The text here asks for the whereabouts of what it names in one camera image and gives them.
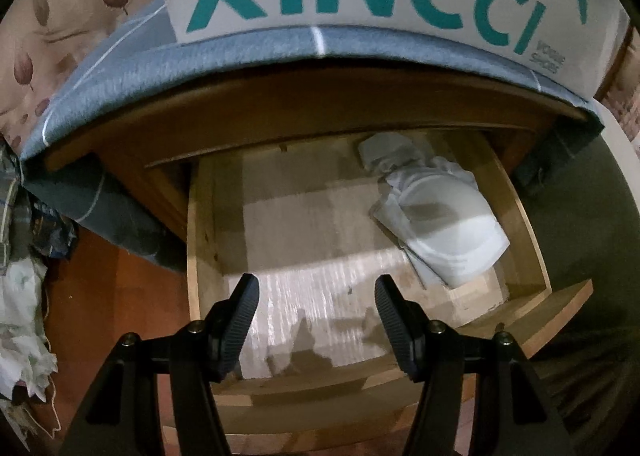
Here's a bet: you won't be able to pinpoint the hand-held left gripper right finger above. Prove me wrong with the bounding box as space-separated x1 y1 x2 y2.
374 274 583 456

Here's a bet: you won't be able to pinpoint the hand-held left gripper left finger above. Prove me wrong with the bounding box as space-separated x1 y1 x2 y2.
57 273 262 456

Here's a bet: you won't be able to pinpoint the wooden drawer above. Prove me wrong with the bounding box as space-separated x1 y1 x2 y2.
160 128 596 452

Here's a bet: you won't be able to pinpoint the white drawer liner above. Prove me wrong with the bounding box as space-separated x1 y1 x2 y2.
220 186 506 379

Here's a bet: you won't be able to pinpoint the white padded bra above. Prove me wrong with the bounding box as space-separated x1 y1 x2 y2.
370 163 511 289

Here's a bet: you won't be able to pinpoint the white crumpled cloth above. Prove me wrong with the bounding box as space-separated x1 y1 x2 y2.
385 156 476 197

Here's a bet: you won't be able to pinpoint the pale grey folded cloth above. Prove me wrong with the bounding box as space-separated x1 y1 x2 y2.
357 133 426 177

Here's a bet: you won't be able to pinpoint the person's olive trousers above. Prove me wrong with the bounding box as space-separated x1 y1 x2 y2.
525 316 636 417

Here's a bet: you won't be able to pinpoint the crumpled white paper pile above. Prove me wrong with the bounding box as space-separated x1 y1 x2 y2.
0 256 61 437

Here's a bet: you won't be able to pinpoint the wooden nightstand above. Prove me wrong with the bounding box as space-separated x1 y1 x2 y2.
42 68 586 456

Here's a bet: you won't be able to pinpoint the plaid cloth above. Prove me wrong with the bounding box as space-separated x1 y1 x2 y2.
0 141 78 261

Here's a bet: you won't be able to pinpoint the blue checked cloth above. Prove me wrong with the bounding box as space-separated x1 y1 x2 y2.
20 0 606 277

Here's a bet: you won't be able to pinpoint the beige leaf print curtain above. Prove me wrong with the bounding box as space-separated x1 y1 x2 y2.
0 0 168 147

